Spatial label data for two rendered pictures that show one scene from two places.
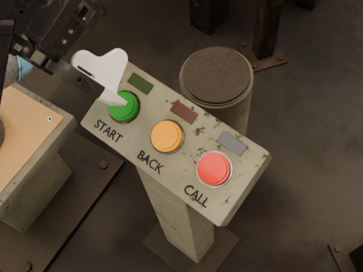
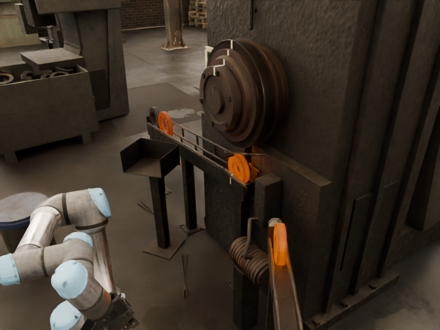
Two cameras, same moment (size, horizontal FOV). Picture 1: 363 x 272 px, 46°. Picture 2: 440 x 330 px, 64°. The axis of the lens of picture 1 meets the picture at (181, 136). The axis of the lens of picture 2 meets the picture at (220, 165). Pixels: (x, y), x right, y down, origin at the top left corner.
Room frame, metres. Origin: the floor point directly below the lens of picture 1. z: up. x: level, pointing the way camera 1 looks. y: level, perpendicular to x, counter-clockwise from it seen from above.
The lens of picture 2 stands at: (-0.25, -0.30, 1.61)
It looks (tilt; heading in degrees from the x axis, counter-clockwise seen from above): 29 degrees down; 13
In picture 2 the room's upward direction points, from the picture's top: 1 degrees counter-clockwise
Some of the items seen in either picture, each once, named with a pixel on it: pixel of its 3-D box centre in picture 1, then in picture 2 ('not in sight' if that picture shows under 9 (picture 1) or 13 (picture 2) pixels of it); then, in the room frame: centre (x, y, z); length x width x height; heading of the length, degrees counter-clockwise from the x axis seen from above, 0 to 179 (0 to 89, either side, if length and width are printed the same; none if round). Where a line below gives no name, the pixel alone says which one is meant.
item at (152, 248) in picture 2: not in sight; (156, 200); (1.42, 0.49, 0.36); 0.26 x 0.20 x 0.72; 79
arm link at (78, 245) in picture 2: not in sight; (71, 256); (0.34, 0.23, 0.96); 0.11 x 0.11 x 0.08; 30
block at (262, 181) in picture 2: not in sight; (268, 200); (1.09, -0.22, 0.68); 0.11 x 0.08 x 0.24; 134
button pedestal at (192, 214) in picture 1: (182, 204); not in sight; (0.25, 0.02, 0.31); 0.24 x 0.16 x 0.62; 44
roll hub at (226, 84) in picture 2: not in sight; (219, 99); (1.18, 0.03, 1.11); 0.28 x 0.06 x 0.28; 44
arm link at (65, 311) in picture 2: not in sight; (71, 321); (0.47, 0.44, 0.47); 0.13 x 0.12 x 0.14; 120
